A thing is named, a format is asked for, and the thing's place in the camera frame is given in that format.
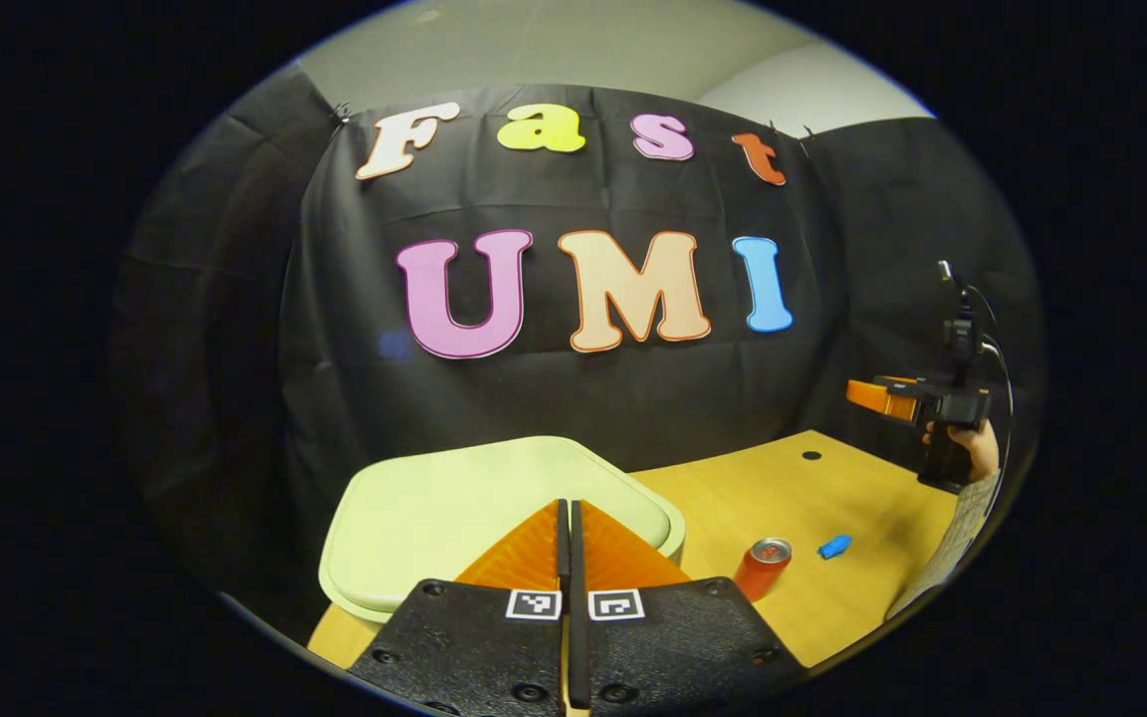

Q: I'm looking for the black backdrop cloth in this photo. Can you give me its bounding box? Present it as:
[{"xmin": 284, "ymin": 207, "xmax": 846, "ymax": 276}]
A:
[{"xmin": 111, "ymin": 60, "xmax": 1042, "ymax": 638}]

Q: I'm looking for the green desktop garbage bin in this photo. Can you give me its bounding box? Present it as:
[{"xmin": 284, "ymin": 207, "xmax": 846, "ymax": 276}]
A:
[{"xmin": 320, "ymin": 436, "xmax": 686, "ymax": 623}]

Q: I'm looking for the red pop can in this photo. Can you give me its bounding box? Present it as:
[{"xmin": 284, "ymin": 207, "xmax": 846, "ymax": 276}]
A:
[{"xmin": 733, "ymin": 538, "xmax": 794, "ymax": 603}]

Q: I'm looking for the black cable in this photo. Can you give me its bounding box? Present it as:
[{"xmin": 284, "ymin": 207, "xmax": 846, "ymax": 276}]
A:
[{"xmin": 965, "ymin": 284, "xmax": 1017, "ymax": 519}]

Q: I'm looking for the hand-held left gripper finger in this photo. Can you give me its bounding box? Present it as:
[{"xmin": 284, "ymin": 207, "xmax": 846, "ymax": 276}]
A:
[
  {"xmin": 349, "ymin": 498, "xmax": 572, "ymax": 717},
  {"xmin": 571, "ymin": 498, "xmax": 803, "ymax": 717}
]

